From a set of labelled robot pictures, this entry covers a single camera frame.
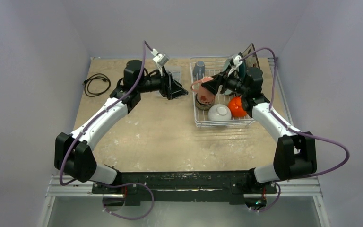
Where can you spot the white wire dish rack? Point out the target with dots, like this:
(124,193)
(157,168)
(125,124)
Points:
(213,66)

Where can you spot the clear plastic screw box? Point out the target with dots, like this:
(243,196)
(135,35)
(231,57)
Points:
(176,72)

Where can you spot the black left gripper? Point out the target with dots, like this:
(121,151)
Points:
(169,88)

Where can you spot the square floral plate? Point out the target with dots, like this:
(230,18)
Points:
(252,60)

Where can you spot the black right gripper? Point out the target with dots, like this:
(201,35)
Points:
(223,83)

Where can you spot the light green round plate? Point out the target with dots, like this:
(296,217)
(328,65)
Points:
(227,64)

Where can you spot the orange bowl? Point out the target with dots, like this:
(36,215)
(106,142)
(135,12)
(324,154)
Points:
(235,106)

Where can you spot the grey printed mug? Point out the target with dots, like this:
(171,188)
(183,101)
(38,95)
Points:
(199,70)

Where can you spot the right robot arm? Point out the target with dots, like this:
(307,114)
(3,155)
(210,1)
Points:
(295,154)

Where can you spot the white bowl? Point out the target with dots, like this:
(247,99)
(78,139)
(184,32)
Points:
(219,114)

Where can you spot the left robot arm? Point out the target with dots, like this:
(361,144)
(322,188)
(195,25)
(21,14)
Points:
(74,151)

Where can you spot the black table edge rail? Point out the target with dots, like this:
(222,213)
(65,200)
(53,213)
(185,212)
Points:
(233,187)

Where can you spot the pink flowered mug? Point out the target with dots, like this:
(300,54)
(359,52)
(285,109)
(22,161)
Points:
(202,95)

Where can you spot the brown rimmed beige bowl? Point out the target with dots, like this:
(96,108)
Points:
(203,106)

